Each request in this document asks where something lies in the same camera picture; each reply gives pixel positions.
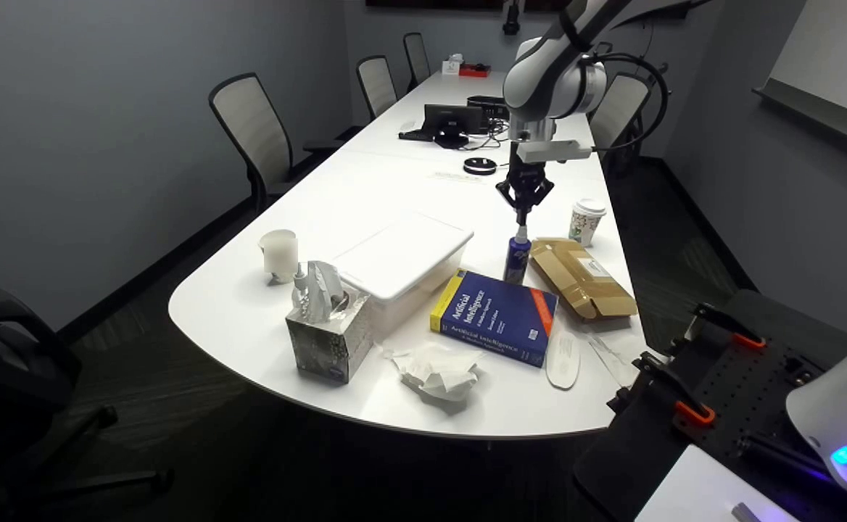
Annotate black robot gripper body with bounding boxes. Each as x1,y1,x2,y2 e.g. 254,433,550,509
495,162,554,216

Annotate blue pump bottle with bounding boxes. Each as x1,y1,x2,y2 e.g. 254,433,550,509
501,227,531,284

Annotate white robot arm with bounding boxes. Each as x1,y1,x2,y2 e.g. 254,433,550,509
498,0,670,230

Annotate round black speakerphone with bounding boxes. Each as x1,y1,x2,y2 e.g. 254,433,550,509
465,158,495,174

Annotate white lidded coffee cup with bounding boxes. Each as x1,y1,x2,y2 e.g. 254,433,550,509
567,201,605,246

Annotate brown cardboard box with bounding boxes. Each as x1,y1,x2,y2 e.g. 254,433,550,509
531,237,634,322

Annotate blue hardcover book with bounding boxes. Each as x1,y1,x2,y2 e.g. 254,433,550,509
430,269,556,366

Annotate white plastic bin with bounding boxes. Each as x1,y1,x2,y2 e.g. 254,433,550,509
334,216,472,337

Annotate grey right side chair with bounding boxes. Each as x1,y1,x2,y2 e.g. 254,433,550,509
591,74,649,153

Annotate white and red items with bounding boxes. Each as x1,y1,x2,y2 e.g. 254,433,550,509
440,53,489,78

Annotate white oval plastic piece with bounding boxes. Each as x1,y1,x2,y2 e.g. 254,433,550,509
544,324,579,391

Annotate crumpled white tissue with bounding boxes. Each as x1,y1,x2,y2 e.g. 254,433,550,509
391,345,482,403

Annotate grey far office chair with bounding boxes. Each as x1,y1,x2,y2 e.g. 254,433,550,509
357,56,396,116

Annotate grey office chair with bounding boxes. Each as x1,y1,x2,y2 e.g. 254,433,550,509
357,56,396,116
209,74,314,208

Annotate black clamp orange tip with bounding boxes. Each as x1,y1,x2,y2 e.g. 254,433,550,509
681,303,768,352

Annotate grey tissue box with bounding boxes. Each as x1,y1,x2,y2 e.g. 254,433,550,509
285,261,375,382

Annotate small paper cup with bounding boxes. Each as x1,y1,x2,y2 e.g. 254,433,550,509
257,230,296,284

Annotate grey middle office chair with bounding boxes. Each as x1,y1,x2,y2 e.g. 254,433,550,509
209,74,314,208

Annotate black mesh office chair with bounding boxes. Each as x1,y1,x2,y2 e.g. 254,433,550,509
0,288,174,522

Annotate black clamp with orange handle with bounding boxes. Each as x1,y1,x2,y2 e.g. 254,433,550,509
634,352,715,430

